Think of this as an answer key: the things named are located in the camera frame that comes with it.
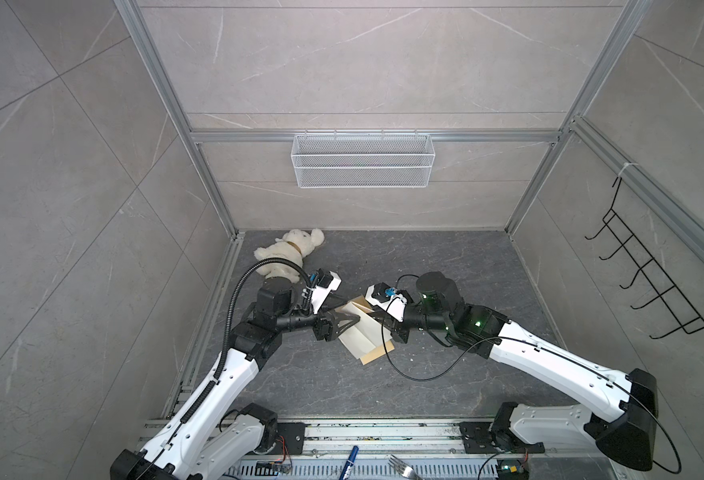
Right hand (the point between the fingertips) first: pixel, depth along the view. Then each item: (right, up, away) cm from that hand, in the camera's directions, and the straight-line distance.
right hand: (369, 309), depth 69 cm
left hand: (-4, +1, 0) cm, 5 cm away
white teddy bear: (-26, +16, +35) cm, 46 cm away
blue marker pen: (-5, -37, 0) cm, 37 cm away
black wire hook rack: (+64, +5, -6) cm, 64 cm away
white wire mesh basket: (-1, +45, +32) cm, 55 cm away
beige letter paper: (0, -6, 0) cm, 6 cm away
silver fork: (+8, -37, 0) cm, 38 cm away
